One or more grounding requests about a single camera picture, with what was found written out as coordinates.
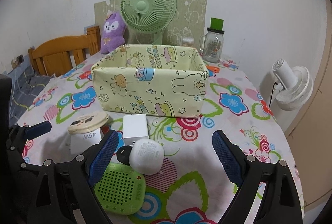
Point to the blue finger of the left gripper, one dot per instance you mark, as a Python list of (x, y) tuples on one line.
[(38, 130)]

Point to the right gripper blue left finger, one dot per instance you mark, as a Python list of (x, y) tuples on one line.
[(101, 156)]

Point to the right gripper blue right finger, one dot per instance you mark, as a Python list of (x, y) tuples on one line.
[(230, 156)]

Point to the black car key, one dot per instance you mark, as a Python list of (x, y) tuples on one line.
[(123, 154)]

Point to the green perforated speaker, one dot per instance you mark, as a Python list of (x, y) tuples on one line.
[(121, 190)]

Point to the white oval earbuds case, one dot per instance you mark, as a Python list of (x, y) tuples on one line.
[(146, 157)]

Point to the white cube charger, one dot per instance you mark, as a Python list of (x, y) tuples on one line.
[(135, 127)]

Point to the white 45W charger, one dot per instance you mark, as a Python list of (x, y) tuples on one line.
[(82, 141)]

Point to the grey plaid bedding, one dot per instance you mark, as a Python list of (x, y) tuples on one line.
[(25, 89)]

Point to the floral tablecloth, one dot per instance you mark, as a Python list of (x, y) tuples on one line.
[(192, 186)]

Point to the wooden chair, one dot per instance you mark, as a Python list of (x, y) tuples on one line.
[(60, 55)]

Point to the white standing fan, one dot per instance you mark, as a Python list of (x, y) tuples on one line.
[(293, 86)]

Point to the yellow cartoon fabric box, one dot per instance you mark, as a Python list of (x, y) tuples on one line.
[(157, 80)]

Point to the purple plush toy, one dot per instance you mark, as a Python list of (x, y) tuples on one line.
[(113, 33)]

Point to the glass jar green lid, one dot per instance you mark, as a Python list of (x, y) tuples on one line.
[(211, 43)]

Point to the cotton swab container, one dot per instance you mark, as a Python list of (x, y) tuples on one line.
[(188, 42)]

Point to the beige cartoon board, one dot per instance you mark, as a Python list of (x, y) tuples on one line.
[(189, 20)]

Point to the green desk fan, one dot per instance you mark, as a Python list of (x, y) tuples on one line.
[(148, 16)]

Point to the orange handled scissors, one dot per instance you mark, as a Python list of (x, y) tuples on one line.
[(213, 70)]

